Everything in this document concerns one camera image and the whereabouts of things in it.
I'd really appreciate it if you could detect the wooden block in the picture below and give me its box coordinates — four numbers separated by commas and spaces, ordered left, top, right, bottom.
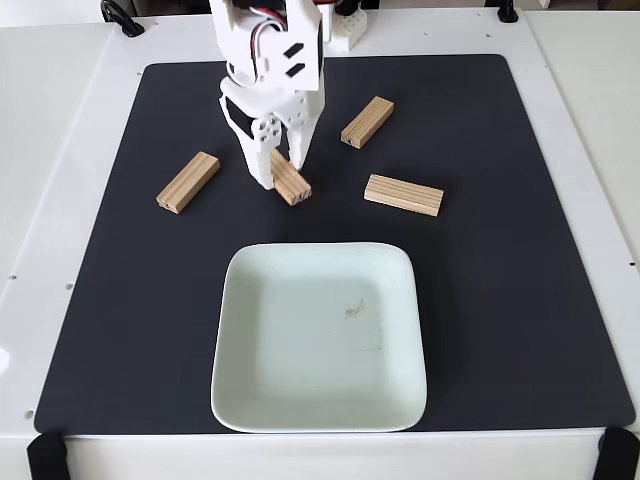
363, 173, 445, 218
269, 148, 312, 207
155, 151, 222, 216
340, 95, 395, 150

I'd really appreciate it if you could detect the pale green square plate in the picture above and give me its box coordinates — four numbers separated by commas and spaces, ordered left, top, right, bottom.
209, 242, 429, 434

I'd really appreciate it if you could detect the black rubber mat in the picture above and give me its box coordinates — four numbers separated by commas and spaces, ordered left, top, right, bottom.
33, 53, 636, 435

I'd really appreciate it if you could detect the red black white servo cable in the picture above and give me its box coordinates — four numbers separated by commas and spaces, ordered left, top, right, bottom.
251, 18, 294, 84

